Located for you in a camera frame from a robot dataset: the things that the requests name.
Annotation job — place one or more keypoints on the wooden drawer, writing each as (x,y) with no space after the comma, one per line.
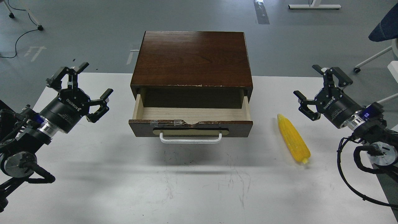
(195,122)

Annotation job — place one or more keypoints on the white drawer handle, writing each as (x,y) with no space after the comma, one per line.
(190,141)

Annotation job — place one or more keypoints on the white desk leg base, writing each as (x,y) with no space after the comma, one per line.
(315,4)

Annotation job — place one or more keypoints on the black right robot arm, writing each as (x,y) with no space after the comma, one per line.
(376,152)

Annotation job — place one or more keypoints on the yellow corn cob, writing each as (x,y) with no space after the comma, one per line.
(293,140)

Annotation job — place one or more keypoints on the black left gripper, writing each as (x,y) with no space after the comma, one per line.
(63,110)

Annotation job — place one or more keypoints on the blue office chair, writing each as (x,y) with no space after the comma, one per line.
(386,30)

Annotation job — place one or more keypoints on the dark wooden drawer cabinet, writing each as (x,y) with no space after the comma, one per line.
(208,61)

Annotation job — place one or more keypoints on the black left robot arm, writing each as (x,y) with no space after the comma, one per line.
(24,133)

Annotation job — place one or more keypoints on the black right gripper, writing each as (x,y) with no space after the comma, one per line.
(336,106)

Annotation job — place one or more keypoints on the grey floor tape strip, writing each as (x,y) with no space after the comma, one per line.
(261,13)

